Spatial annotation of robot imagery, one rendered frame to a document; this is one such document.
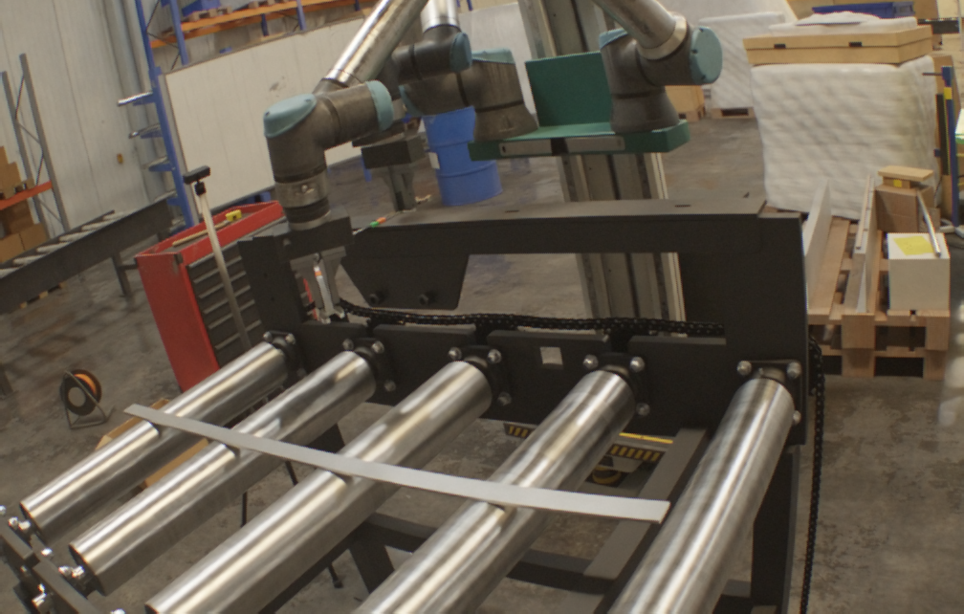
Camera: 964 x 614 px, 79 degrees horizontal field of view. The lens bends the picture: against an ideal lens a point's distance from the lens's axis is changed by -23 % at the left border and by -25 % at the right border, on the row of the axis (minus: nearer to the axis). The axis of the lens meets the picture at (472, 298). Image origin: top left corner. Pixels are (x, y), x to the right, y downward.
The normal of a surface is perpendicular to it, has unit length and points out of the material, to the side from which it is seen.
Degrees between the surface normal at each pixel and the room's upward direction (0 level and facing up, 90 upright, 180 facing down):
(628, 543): 0
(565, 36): 90
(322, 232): 100
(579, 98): 90
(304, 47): 90
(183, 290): 90
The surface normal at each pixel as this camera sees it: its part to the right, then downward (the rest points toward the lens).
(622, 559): -0.22, -0.92
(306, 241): 0.32, 0.42
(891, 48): -0.79, 0.37
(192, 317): -0.54, 0.40
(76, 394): 0.11, 0.32
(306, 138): 0.61, 0.29
